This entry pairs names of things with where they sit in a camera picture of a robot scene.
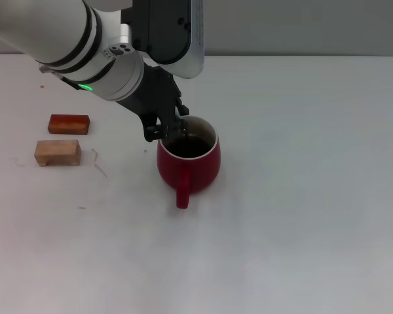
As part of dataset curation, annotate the light wooden block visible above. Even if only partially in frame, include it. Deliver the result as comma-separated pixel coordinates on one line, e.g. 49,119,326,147
33,139,83,167

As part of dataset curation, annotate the red ceramic cup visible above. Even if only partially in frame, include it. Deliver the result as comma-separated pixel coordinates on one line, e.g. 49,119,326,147
156,115,222,209

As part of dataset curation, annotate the red-brown wooden block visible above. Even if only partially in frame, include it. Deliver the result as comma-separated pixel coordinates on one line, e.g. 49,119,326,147
47,114,91,135

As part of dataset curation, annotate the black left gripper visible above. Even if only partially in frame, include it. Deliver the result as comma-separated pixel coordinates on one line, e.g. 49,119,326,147
116,61,189,143

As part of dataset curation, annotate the dark coffee liquid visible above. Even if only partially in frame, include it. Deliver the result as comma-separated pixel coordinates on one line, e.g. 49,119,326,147
166,136,214,159

